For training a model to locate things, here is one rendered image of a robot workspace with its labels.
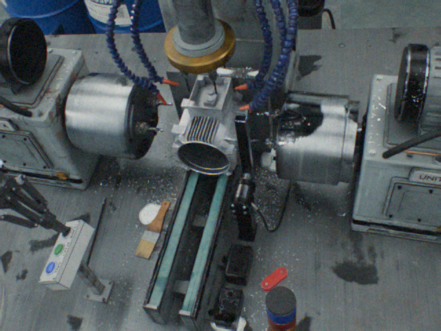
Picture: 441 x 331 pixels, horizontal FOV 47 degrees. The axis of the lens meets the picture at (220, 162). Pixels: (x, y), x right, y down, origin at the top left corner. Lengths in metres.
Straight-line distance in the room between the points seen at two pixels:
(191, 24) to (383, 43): 1.03
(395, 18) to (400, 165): 2.25
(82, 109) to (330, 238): 0.81
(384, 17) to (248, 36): 2.02
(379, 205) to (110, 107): 0.79
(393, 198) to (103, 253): 0.86
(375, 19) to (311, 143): 2.18
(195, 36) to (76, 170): 0.67
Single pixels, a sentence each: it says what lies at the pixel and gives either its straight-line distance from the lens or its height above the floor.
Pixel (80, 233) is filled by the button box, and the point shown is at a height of 1.07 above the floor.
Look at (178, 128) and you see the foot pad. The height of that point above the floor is 1.07.
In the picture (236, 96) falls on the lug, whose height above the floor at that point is 1.09.
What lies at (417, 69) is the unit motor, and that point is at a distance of 1.20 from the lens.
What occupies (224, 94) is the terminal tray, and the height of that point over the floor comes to 1.15.
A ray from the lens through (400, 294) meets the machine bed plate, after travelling 1.51.
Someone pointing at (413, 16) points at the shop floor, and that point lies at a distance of 3.49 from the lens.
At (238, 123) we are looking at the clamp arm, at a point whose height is 1.24.
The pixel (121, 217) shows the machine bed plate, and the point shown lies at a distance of 1.67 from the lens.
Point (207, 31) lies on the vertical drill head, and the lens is 1.25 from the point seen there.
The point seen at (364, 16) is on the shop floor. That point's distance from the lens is 3.46.
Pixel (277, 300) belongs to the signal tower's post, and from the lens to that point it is 1.03.
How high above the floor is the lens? 2.19
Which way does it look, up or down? 54 degrees down
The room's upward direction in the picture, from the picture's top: 12 degrees counter-clockwise
